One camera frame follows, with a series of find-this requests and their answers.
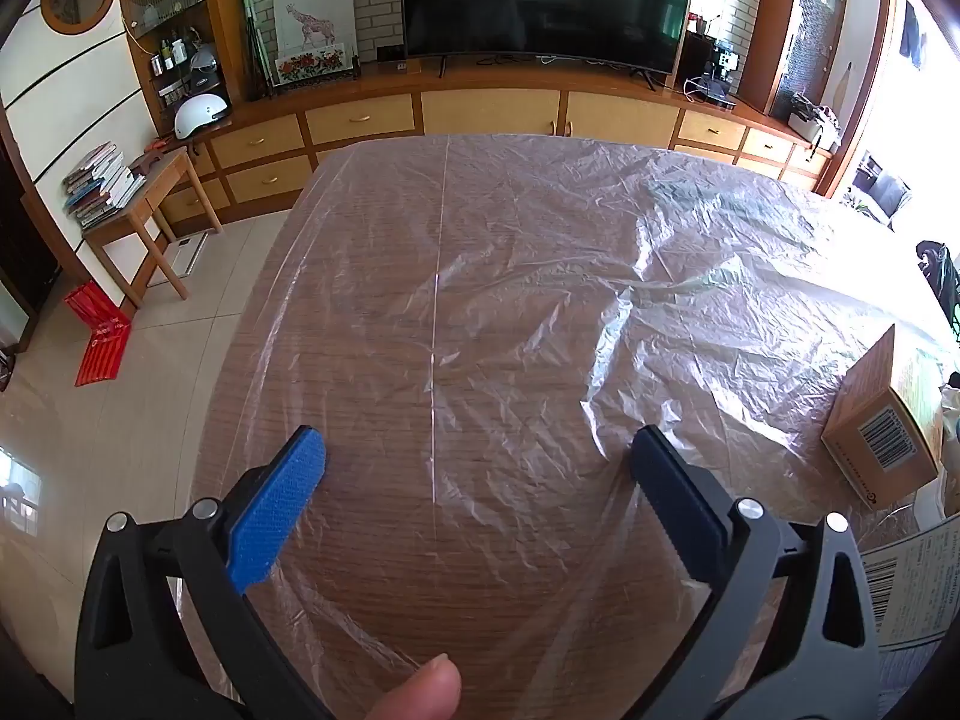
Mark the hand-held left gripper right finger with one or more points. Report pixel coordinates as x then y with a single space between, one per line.
675 510

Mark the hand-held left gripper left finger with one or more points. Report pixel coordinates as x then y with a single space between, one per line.
277 510

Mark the person's left hand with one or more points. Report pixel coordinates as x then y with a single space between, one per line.
427 690

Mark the brown cardboard box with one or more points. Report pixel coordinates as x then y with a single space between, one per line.
870 405

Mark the red flat box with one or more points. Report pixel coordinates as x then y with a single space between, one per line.
103 356
94 304

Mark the white printed paper sheet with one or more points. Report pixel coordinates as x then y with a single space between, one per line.
922 577

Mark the clear plastic table cover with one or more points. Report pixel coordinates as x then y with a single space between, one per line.
525 277

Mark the black jacket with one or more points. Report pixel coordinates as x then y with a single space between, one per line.
937 277

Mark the small wooden side table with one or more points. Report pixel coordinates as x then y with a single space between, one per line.
161 172

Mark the stack of books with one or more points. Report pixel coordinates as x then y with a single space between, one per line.
97 184

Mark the dark outdoor sofa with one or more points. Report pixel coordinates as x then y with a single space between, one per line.
885 191

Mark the white helmet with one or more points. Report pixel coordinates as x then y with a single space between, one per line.
196 117

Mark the white printer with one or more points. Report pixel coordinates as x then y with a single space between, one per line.
814 124

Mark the red flower picture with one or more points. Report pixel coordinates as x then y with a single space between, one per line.
311 64

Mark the black coffee machine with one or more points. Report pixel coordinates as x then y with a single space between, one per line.
721 64

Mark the grey helmet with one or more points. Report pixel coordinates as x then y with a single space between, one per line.
202 64

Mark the row of small bottles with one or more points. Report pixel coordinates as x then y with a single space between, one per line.
171 54

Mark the bundle of green rods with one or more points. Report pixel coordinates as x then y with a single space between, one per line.
255 37

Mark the giraffe picture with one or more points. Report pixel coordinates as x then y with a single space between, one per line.
315 19

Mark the black flat screen television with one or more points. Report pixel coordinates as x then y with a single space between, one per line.
540 0

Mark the dark hanging clothes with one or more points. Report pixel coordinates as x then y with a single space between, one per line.
913 34

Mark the wooden wall cabinet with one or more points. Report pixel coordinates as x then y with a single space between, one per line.
487 109

